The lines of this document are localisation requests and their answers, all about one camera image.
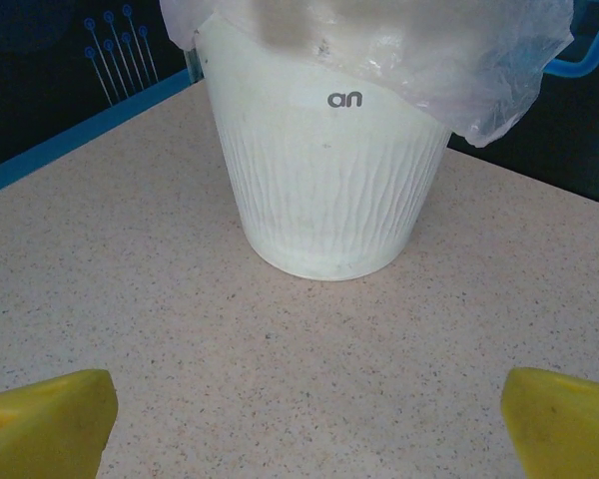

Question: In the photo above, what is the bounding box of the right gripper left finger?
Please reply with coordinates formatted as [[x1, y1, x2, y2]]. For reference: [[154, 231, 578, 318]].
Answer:
[[0, 368, 120, 479]]

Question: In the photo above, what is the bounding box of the aluminium frame post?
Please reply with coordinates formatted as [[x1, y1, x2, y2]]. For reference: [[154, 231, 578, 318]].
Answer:
[[183, 47, 205, 84]]

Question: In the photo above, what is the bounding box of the clear plastic bin liner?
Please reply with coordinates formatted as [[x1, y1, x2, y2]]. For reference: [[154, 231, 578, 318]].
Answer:
[[159, 0, 576, 150]]

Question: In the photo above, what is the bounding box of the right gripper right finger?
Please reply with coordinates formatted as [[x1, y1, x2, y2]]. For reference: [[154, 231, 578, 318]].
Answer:
[[500, 366, 599, 479]]

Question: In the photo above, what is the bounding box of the white ribbed plastic bin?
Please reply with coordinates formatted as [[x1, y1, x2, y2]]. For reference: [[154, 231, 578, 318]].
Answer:
[[193, 12, 451, 281]]

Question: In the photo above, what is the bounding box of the blue table edge strip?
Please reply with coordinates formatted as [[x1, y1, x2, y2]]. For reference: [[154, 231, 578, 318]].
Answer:
[[0, 67, 197, 202]]

